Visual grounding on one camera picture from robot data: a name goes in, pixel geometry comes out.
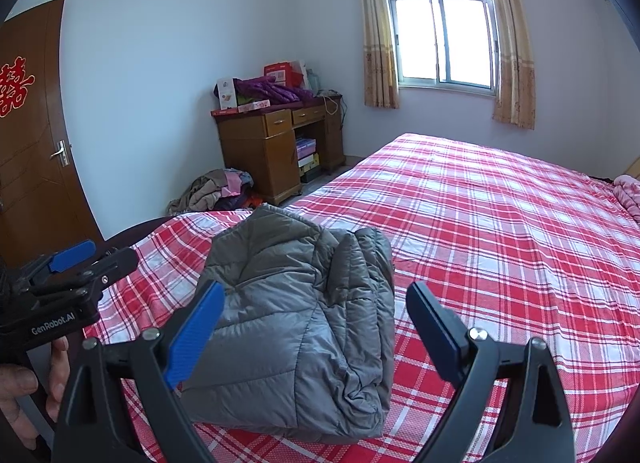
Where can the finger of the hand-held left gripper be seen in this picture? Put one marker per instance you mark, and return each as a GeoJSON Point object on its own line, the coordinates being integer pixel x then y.
{"type": "Point", "coordinates": [70, 255]}
{"type": "Point", "coordinates": [110, 263]}

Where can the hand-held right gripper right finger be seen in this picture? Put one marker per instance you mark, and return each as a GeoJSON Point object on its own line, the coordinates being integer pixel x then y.
{"type": "Point", "coordinates": [440, 328]}

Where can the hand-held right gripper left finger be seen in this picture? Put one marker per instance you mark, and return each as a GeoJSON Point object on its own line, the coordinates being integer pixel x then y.
{"type": "Point", "coordinates": [197, 328]}

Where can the grey puffer jacket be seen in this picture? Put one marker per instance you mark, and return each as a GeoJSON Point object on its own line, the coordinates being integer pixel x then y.
{"type": "Point", "coordinates": [300, 323]}

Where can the pile of clothes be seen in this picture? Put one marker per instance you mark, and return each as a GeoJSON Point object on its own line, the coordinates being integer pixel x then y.
{"type": "Point", "coordinates": [210, 190]}

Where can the person's left hand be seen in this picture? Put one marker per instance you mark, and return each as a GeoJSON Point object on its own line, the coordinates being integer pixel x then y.
{"type": "Point", "coordinates": [20, 388]}

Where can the brown wooden door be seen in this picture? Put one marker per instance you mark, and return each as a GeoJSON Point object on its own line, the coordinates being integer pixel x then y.
{"type": "Point", "coordinates": [35, 168]}

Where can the red plaid bed sheet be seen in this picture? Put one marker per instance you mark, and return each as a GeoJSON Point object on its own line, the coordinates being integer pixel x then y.
{"type": "Point", "coordinates": [500, 243]}

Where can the red paper door decoration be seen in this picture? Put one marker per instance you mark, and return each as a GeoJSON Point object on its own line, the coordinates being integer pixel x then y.
{"type": "Point", "coordinates": [14, 88]}

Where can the brown wooden desk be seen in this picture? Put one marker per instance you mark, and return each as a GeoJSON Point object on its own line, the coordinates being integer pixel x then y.
{"type": "Point", "coordinates": [255, 153]}

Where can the yellow white box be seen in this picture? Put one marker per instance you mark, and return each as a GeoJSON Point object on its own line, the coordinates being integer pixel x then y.
{"type": "Point", "coordinates": [310, 161]}

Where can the white picture box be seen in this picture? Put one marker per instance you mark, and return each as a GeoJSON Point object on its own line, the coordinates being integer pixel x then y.
{"type": "Point", "coordinates": [226, 94]}

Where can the flat red box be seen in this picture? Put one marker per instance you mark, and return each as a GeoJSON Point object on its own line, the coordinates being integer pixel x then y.
{"type": "Point", "coordinates": [245, 108]}

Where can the purple box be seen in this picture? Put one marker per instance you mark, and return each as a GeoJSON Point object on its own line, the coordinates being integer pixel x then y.
{"type": "Point", "coordinates": [305, 147]}

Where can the pink quilt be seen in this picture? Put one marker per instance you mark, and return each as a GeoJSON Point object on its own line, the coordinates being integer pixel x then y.
{"type": "Point", "coordinates": [629, 198]}

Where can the purple puffer garment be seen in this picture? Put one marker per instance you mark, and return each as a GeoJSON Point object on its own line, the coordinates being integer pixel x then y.
{"type": "Point", "coordinates": [270, 90]}

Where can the red cardboard box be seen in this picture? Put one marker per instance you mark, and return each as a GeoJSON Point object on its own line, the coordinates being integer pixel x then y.
{"type": "Point", "coordinates": [281, 73]}

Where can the pale green bottle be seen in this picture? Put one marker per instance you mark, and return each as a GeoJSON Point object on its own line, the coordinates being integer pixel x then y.
{"type": "Point", "coordinates": [313, 80]}

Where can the sliding glass window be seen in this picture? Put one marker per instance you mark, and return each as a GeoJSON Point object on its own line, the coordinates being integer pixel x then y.
{"type": "Point", "coordinates": [442, 38]}

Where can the beige patterned curtain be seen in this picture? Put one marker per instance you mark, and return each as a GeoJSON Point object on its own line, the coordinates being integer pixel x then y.
{"type": "Point", "coordinates": [377, 33]}
{"type": "Point", "coordinates": [510, 43]}

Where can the dark bed frame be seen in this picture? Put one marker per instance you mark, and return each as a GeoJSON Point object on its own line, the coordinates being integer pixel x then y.
{"type": "Point", "coordinates": [135, 233]}

